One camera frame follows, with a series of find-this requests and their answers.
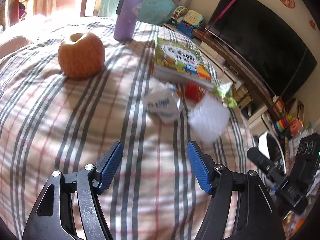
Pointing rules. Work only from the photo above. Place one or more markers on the red apple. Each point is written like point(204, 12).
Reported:
point(81, 56)

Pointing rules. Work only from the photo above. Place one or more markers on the toy cash register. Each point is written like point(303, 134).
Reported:
point(186, 20)

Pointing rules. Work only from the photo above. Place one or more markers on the teal cloth covered furniture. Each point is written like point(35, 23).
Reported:
point(155, 12)

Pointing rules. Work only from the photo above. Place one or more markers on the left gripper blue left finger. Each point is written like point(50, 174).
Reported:
point(52, 215)

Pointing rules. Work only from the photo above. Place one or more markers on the purple water bottle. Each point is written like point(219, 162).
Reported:
point(128, 11)

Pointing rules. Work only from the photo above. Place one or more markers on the plaid checkered tablecloth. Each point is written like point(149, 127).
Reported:
point(50, 122)

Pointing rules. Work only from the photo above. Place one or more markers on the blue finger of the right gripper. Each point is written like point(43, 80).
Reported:
point(265, 165)

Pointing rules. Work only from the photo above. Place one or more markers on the colourful children's book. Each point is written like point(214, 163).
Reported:
point(175, 62)

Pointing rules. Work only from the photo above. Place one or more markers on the black flat screen television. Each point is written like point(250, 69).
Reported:
point(268, 44)

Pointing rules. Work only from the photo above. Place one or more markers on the pink stick leaning on television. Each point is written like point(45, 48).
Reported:
point(222, 8)

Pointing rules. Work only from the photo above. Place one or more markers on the white plastic cup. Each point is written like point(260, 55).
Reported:
point(165, 103)

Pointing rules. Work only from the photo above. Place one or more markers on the green crumpled candy wrapper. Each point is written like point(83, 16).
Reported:
point(224, 92)

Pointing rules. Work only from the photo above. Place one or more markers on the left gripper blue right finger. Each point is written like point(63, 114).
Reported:
point(256, 216)

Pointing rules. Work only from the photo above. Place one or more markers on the rainbow stacking ring toy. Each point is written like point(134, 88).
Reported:
point(282, 126)

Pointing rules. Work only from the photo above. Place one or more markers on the red small snack packet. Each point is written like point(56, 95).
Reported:
point(194, 93)

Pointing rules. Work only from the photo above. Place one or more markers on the white trash bin black liner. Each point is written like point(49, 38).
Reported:
point(270, 147)

